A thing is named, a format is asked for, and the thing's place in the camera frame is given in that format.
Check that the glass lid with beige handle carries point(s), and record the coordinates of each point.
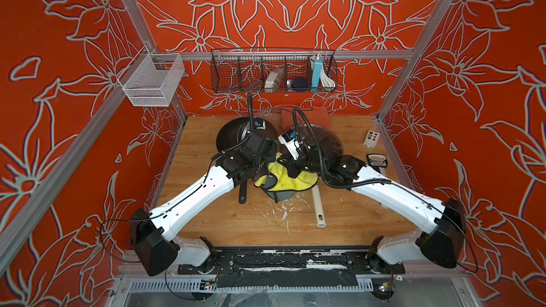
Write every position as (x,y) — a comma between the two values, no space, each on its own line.
(325,141)

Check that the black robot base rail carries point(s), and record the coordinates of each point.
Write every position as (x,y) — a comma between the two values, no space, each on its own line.
(283,267)

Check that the black long-handled peeler tool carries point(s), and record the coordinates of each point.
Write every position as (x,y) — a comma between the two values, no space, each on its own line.
(378,162)

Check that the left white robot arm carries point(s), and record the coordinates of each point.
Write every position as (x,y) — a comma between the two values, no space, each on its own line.
(153,234)

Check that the black wire wall basket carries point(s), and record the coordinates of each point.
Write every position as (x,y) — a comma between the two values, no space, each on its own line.
(244,70)

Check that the light blue box in basket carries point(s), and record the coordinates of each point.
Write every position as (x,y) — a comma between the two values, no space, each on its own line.
(317,67)

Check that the black frying pan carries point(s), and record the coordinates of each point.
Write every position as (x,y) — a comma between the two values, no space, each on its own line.
(233,134)

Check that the red plastic board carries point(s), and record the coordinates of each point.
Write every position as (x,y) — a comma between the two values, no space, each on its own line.
(317,116)

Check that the white packet in basket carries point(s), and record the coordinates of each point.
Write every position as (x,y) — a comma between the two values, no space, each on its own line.
(273,81)

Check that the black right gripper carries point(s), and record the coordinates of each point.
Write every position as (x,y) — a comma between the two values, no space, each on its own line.
(293,163)

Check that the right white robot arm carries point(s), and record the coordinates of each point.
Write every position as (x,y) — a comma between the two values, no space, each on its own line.
(440,231)

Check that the glass pot lid black knob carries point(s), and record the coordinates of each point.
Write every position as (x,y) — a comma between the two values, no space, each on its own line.
(277,196)

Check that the white mesh wall basket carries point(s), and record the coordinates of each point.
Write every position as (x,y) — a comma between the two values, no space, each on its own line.
(150,83)

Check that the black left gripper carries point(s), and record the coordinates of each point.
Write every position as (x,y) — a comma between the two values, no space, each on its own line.
(271,153)

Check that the yellow microfiber cloth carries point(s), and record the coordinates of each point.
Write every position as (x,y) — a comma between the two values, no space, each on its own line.
(278,179)

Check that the dark blue round object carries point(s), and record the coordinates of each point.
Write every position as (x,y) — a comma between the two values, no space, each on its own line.
(299,84)

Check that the white remote with buttons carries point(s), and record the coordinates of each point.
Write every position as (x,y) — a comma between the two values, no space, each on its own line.
(371,139)

